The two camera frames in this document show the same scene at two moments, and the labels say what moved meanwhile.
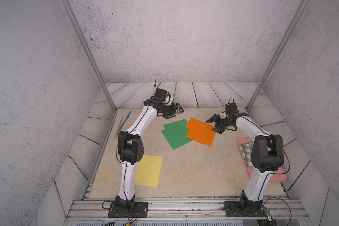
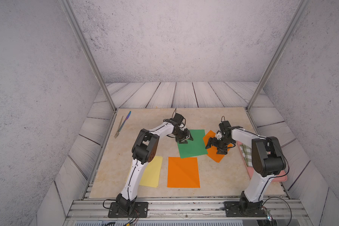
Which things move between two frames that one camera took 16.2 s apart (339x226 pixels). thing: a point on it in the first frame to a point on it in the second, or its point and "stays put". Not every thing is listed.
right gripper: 215,117 to 222,151
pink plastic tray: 277,175 stays put
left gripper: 173,113 to 187,133
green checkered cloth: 246,149 stays put
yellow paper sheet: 148,170 stays put
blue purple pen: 126,118 stays put
